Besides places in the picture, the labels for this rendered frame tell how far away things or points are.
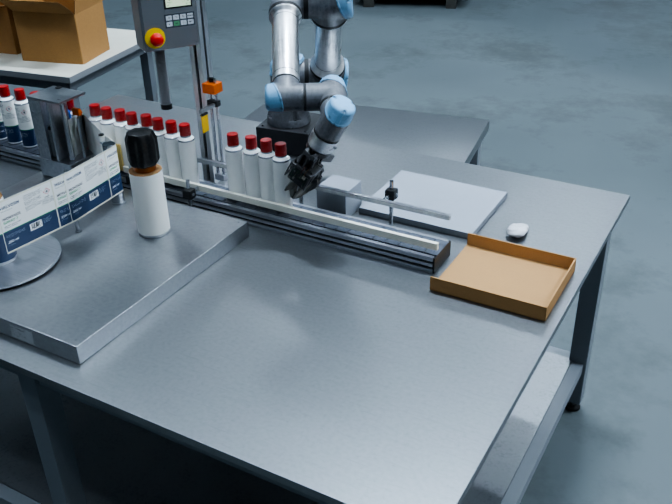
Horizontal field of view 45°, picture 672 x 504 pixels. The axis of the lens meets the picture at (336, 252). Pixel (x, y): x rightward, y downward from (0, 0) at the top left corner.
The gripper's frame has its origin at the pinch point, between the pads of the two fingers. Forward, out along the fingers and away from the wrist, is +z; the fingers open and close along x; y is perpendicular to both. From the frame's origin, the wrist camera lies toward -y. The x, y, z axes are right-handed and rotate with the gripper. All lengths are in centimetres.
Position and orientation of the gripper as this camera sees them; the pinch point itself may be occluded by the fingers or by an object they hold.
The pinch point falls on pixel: (295, 193)
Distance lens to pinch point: 234.2
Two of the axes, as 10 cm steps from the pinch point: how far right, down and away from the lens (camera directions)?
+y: -4.9, 4.5, -7.5
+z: -4.2, 6.3, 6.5
